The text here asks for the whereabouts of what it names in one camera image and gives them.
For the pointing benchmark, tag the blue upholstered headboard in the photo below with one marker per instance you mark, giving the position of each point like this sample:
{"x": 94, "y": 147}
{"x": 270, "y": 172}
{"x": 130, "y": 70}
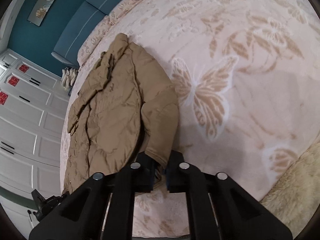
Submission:
{"x": 82, "y": 23}

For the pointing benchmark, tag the white panelled wardrobe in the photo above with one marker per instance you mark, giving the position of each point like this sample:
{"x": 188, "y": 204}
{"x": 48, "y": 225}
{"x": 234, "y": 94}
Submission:
{"x": 33, "y": 110}

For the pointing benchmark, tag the cream folded cloth pile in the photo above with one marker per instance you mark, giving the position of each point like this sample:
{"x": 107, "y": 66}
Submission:
{"x": 69, "y": 76}

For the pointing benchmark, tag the tan quilted puffer jacket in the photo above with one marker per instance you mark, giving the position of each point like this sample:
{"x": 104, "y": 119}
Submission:
{"x": 126, "y": 104}

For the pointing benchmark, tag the pink floral butterfly bedspread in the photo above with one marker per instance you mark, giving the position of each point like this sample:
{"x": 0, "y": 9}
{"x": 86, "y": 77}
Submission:
{"x": 246, "y": 76}

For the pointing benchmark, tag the cream fluffy blanket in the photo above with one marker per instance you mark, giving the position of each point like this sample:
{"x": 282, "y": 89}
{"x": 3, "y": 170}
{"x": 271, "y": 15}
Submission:
{"x": 295, "y": 196}

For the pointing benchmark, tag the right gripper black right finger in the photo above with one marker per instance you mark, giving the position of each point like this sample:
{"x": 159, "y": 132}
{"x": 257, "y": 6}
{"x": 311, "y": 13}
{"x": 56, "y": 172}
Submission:
{"x": 218, "y": 207}

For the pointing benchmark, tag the silver floral wall art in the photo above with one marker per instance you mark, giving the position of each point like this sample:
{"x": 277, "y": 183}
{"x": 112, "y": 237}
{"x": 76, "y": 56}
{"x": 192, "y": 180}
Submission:
{"x": 39, "y": 11}

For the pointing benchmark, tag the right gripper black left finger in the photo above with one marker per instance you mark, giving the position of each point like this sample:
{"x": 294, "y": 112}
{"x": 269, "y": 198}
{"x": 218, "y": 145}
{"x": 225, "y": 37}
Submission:
{"x": 102, "y": 205}

